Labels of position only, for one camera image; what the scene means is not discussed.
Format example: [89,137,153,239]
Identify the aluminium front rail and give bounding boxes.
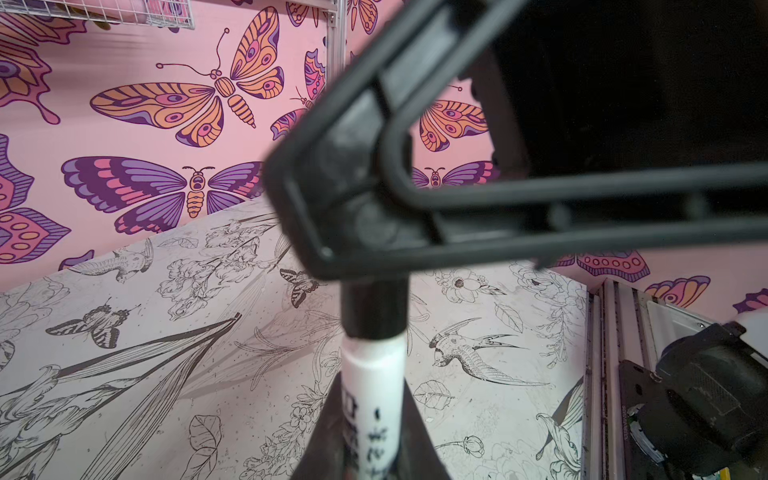
[580,278,721,480]

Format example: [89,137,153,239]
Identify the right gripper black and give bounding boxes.
[323,1,767,279]

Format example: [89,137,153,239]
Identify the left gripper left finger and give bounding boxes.
[290,373,346,480]

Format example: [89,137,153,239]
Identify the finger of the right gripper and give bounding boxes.
[263,1,528,279]

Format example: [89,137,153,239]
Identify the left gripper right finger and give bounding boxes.
[395,384,451,480]

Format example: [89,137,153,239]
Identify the aluminium frame right post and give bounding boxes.
[326,0,348,83]

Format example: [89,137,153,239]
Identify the white wire basket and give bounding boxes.
[1,0,195,30]

